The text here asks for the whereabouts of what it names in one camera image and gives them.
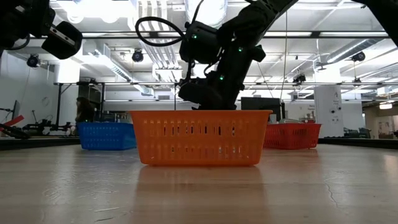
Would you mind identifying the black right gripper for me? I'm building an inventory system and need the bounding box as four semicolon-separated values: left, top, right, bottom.
198;58;250;111

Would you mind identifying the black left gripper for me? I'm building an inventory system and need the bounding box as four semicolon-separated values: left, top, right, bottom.
0;0;57;51

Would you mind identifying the black computer monitor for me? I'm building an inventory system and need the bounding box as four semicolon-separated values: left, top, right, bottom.
241;96;282;123

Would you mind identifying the black ceiling spotlight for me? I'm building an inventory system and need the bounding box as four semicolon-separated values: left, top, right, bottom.
292;73;307;86
131;48;145;63
26;53;41;68
351;50;367;63

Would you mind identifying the orange plastic basket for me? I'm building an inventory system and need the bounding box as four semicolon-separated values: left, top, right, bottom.
129;110;274;167

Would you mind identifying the red plastic basket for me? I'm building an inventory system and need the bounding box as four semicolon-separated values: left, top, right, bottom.
263;123;322;151

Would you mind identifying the small grey monitor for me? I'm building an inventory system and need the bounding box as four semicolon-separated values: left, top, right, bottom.
11;99;22;121

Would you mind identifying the black shelf rack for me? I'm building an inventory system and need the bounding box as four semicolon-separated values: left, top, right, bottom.
76;81;106;123

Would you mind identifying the white cabinet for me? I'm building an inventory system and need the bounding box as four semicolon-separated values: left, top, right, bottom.
313;85;345;139

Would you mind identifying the red bar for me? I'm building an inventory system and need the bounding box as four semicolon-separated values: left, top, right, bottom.
0;114;25;129

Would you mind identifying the person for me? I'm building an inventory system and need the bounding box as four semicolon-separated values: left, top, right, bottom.
75;96;96;124

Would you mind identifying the black curved object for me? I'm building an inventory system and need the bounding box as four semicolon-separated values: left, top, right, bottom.
0;123;32;140

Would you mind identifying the blue plastic basket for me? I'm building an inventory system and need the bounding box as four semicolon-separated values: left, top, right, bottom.
76;121;137;152

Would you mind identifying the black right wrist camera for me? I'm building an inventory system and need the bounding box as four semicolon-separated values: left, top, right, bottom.
177;77;218;110

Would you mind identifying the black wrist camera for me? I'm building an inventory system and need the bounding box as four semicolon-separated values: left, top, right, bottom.
177;77;218;110
41;20;83;60

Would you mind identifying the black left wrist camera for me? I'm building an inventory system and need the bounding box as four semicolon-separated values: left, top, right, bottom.
41;20;83;60

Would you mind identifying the thin black metal frame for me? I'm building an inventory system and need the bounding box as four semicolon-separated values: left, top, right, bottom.
173;82;188;112

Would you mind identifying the black upright post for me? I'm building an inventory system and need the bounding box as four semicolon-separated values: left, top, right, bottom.
55;83;64;129

